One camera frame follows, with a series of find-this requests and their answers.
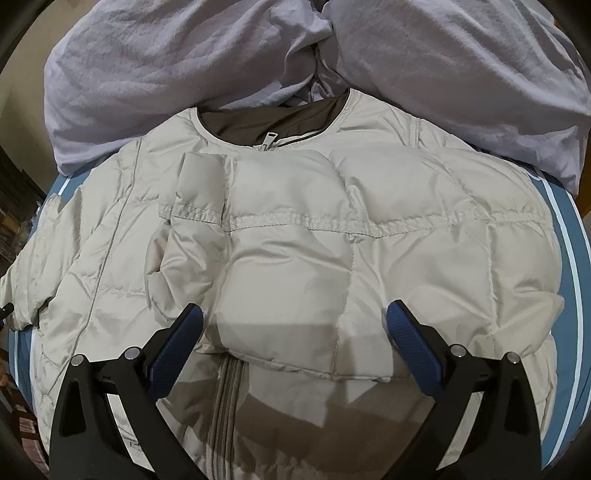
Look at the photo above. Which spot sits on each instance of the blue white striped bedsheet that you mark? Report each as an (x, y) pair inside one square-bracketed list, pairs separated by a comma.
[(571, 331)]

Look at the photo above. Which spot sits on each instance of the beige puffer jacket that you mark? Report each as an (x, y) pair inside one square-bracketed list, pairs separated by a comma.
[(293, 245)]

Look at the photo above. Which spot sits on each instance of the right lavender pillow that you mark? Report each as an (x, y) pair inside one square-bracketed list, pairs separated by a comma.
[(497, 74)]

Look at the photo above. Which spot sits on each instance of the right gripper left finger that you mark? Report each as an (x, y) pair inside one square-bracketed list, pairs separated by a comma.
[(85, 440)]

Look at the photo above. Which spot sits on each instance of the lavender pillow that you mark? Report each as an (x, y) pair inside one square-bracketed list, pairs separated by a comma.
[(497, 74), (127, 66)]

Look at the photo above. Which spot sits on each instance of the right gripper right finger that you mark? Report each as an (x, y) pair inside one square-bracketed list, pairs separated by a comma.
[(504, 441)]

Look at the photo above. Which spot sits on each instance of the left lavender pillow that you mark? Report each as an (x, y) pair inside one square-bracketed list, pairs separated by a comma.
[(127, 66)]

